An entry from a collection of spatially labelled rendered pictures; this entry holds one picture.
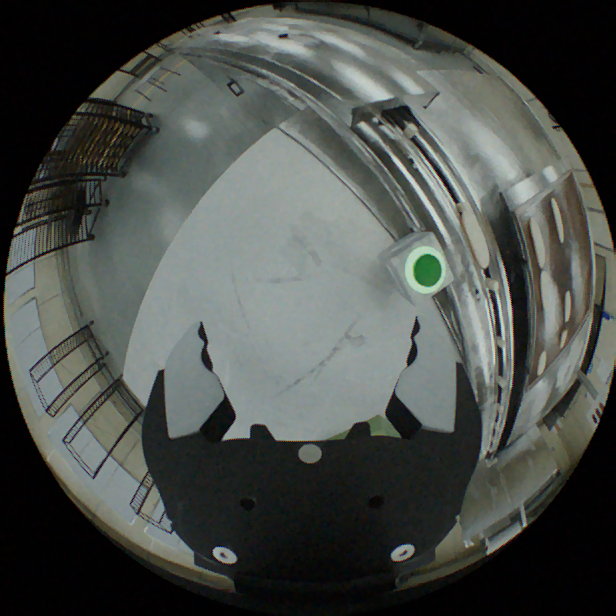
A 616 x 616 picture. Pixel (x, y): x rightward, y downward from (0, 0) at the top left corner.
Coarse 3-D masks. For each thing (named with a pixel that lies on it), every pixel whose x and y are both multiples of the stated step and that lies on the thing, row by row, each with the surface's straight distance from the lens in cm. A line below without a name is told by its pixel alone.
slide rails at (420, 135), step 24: (384, 120) 35; (408, 120) 37; (408, 144) 34; (432, 144) 36; (432, 168) 34; (456, 192) 35; (456, 216) 34; (504, 312) 45; (504, 336) 49; (504, 360) 54
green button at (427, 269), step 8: (424, 256) 24; (432, 256) 25; (416, 264) 24; (424, 264) 24; (432, 264) 25; (440, 264) 25; (416, 272) 24; (424, 272) 24; (432, 272) 25; (440, 272) 25; (416, 280) 24; (424, 280) 25; (432, 280) 25
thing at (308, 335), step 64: (256, 192) 33; (320, 192) 31; (192, 256) 39; (256, 256) 32; (320, 256) 30; (192, 320) 42; (256, 320) 35; (320, 320) 33; (384, 320) 34; (128, 384) 91; (256, 384) 43; (320, 384) 39; (384, 384) 41
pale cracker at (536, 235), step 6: (534, 222) 44; (534, 228) 44; (534, 234) 44; (540, 234) 46; (534, 240) 44; (540, 240) 46; (534, 246) 45; (540, 246) 46; (540, 252) 45; (540, 258) 46; (540, 264) 47
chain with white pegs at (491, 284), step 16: (384, 112) 38; (400, 128) 38; (416, 128) 34; (416, 144) 36; (448, 192) 36; (464, 208) 33; (496, 288) 38; (496, 320) 46; (496, 336) 49; (496, 416) 78
